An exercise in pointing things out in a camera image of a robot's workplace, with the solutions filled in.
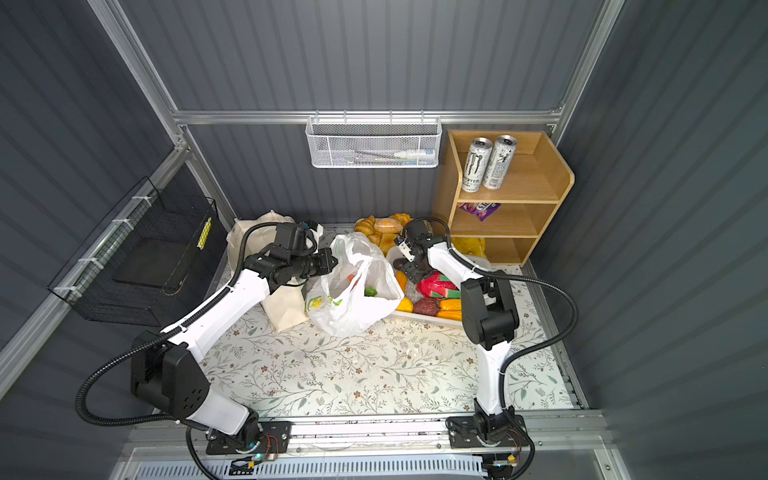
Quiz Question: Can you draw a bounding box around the beige canvas tote bag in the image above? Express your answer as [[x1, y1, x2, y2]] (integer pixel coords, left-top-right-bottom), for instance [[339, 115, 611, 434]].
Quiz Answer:
[[226, 210, 309, 333]]

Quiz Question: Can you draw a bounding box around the white plastic produce basket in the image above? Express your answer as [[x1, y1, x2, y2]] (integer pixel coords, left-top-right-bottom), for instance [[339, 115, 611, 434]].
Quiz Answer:
[[386, 247, 461, 328]]

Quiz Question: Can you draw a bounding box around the white plastic grocery bag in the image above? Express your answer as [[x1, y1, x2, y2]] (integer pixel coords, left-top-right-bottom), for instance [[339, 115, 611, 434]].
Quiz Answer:
[[305, 232, 405, 337]]

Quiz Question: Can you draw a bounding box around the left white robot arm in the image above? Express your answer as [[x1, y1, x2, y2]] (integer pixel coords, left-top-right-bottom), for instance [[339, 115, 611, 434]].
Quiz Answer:
[[130, 221, 338, 436]]

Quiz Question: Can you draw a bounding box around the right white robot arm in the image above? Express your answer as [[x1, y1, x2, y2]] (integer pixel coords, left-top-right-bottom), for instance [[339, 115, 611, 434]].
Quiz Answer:
[[395, 217, 520, 445]]

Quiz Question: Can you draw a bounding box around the tray of bread rolls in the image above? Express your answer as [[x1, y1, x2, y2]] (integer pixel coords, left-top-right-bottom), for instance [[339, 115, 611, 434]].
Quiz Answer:
[[354, 213, 412, 256]]

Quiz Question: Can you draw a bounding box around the yellow snack bag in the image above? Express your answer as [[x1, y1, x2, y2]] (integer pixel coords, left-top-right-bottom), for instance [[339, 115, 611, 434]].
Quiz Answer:
[[452, 237, 487, 259]]

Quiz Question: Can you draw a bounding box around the pink toy dragon fruit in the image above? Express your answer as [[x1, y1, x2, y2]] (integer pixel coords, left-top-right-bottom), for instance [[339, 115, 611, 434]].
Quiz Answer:
[[417, 272, 461, 299]]

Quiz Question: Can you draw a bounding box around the purple snack packet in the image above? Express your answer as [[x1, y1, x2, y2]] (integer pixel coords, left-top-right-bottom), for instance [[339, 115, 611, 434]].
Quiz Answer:
[[459, 203, 501, 221]]

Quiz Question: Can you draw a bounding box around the dark red toy fruit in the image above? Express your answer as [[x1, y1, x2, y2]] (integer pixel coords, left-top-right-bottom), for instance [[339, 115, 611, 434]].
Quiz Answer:
[[413, 297, 440, 317]]

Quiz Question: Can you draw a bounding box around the toothpaste tube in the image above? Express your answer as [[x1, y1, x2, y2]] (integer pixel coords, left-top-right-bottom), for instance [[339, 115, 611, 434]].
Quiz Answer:
[[393, 149, 436, 163]]

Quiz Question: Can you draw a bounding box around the yellow toy banana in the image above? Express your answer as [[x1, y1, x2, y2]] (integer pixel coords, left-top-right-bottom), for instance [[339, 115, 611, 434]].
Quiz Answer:
[[436, 299, 462, 322]]

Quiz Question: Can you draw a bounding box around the wooden shelf unit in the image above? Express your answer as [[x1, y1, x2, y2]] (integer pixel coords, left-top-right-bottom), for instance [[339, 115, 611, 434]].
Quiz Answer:
[[431, 130, 575, 265]]

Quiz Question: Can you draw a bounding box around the white Monster can right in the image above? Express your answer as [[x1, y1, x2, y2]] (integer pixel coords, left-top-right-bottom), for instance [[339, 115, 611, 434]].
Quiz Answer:
[[482, 135, 518, 190]]

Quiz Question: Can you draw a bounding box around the white monster can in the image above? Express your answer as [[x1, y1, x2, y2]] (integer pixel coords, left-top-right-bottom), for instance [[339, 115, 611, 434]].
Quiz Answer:
[[482, 135, 518, 190], [461, 137, 493, 193]]

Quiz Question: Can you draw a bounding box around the white Monster can left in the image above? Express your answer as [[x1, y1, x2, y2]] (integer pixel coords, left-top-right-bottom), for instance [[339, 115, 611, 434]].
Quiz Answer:
[[461, 137, 493, 193]]

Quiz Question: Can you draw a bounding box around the white wire wall basket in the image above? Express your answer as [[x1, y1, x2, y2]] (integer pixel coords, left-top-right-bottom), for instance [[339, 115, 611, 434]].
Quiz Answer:
[[305, 116, 443, 169]]

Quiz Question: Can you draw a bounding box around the black wire wall basket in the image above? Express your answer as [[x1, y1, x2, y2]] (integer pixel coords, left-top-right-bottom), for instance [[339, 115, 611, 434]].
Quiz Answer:
[[48, 181, 226, 328]]

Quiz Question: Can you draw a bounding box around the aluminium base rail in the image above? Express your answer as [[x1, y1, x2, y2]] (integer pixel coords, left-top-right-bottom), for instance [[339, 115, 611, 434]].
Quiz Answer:
[[203, 413, 529, 463]]

